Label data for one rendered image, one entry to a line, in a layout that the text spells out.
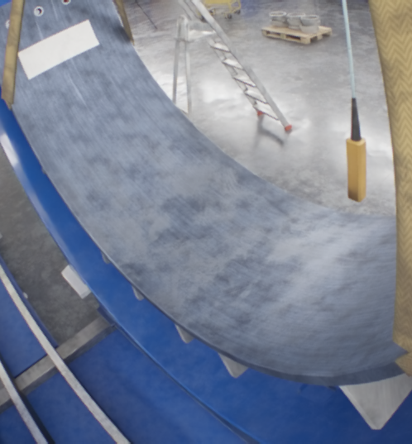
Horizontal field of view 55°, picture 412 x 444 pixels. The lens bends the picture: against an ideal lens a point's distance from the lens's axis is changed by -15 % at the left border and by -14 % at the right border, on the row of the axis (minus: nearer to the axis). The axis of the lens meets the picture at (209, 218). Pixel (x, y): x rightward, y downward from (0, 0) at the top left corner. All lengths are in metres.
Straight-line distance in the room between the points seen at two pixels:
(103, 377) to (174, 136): 1.31
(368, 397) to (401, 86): 0.61
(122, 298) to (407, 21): 1.76
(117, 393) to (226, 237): 1.11
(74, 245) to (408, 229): 1.78
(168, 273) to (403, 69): 1.20
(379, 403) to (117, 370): 1.72
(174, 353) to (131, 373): 0.57
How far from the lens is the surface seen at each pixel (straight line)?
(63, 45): 2.08
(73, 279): 2.52
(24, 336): 2.79
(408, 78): 0.50
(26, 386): 2.53
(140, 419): 2.20
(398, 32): 0.50
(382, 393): 0.92
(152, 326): 1.92
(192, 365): 1.78
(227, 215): 1.68
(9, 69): 1.91
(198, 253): 1.57
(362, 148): 1.88
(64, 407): 2.41
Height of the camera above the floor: 2.46
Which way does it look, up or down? 39 degrees down
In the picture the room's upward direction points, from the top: 14 degrees counter-clockwise
